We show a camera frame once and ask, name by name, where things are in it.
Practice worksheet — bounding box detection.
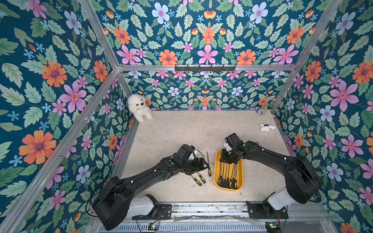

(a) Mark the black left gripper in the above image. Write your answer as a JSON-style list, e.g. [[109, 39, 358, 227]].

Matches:
[[178, 157, 210, 175]]

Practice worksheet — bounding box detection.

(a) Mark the file tool yellow black handle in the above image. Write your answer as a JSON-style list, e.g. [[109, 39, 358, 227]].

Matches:
[[223, 164, 230, 188], [220, 163, 226, 187], [198, 173, 206, 183], [190, 175, 202, 186], [228, 164, 235, 189], [231, 164, 238, 189], [218, 162, 222, 187], [207, 151, 212, 177], [225, 164, 230, 188]]

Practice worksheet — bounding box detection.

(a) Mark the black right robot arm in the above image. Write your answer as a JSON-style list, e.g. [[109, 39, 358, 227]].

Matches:
[[221, 133, 322, 210]]

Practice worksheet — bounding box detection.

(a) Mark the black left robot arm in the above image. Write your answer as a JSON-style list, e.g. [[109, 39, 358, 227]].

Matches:
[[92, 144, 209, 231]]

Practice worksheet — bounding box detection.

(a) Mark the yellow storage tray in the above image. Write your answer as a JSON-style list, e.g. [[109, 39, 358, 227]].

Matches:
[[214, 149, 244, 191]]

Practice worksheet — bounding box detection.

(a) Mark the small white plush toy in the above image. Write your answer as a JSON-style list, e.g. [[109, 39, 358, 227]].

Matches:
[[260, 123, 276, 132]]

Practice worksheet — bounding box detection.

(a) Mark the white plush bear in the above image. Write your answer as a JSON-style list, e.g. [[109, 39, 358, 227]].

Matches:
[[127, 94, 153, 123]]

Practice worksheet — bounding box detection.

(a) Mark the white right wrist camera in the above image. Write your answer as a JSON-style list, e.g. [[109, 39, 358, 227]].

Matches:
[[224, 141, 232, 152]]

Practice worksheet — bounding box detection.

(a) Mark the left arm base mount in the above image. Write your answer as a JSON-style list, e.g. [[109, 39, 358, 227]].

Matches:
[[127, 194, 173, 220]]

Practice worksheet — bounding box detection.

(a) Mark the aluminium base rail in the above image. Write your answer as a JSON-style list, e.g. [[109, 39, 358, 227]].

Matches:
[[112, 202, 337, 233]]

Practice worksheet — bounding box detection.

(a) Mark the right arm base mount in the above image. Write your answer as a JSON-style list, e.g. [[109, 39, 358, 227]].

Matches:
[[246, 192, 288, 220]]

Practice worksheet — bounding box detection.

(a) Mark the black hook rail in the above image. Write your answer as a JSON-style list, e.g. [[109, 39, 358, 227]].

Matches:
[[174, 65, 236, 72]]

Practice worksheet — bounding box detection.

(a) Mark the aluminium frame top bar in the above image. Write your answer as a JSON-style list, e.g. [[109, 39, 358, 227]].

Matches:
[[117, 64, 296, 72]]

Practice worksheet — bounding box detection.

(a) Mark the aluminium frame post right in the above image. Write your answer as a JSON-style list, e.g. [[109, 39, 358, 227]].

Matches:
[[271, 0, 343, 115]]

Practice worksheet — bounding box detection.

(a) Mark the aluminium frame post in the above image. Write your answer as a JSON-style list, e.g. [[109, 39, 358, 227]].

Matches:
[[80, 0, 132, 97], [271, 0, 343, 115]]

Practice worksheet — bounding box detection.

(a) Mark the aluminium frame post left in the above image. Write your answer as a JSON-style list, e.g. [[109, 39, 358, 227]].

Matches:
[[80, 0, 132, 97]]

